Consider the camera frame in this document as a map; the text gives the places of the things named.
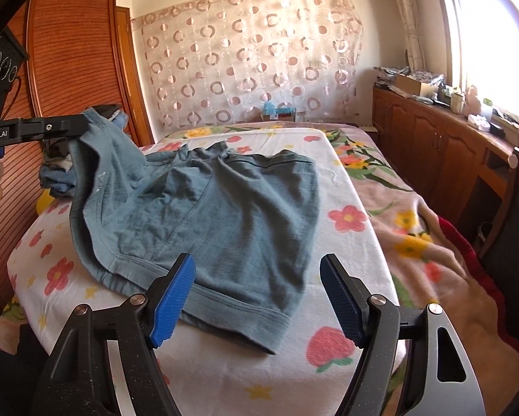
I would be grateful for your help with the teal blue shorts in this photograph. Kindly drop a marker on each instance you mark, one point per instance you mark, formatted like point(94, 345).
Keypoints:
point(248, 222)

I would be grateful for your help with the window with wooden frame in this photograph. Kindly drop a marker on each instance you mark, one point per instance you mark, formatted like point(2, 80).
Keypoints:
point(484, 47)

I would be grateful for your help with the white floral bed sheet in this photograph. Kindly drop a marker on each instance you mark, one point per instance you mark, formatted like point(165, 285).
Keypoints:
point(212, 375)

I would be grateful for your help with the blue item at bedhead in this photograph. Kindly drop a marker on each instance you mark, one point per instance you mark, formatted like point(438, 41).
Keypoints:
point(271, 111)

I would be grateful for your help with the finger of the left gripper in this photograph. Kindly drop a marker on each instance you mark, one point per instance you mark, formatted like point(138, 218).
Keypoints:
point(65, 126)

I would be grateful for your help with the wooden chair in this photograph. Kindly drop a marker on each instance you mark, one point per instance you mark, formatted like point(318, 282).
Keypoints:
point(499, 255)

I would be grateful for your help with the beige window drape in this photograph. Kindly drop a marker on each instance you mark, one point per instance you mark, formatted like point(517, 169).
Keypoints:
point(409, 16)

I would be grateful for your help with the folded beige garment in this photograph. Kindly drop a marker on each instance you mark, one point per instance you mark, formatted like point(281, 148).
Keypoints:
point(58, 161)

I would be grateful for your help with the wooden sideboard cabinet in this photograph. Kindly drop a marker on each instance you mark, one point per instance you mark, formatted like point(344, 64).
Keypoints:
point(461, 173)

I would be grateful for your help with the yellow plush toy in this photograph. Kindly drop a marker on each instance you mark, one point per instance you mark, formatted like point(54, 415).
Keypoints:
point(45, 202)

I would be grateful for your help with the cardboard box on sideboard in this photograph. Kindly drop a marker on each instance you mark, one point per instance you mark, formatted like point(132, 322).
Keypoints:
point(414, 87)

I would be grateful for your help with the folded blue jeans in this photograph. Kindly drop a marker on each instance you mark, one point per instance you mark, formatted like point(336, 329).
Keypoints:
point(63, 184)

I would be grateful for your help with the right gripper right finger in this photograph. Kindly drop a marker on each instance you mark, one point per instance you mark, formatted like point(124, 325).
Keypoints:
point(439, 378)

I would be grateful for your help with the sheer circle-pattern curtain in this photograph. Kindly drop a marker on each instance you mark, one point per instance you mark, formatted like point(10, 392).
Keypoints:
point(215, 62)

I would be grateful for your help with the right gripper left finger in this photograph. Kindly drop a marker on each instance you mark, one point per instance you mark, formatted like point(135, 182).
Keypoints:
point(78, 378)

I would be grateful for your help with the pink figurine on sideboard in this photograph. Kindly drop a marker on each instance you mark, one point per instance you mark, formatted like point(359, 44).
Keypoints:
point(472, 103)

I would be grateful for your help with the wooden louvred wardrobe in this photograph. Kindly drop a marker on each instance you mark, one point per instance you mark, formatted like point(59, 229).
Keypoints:
point(80, 54)

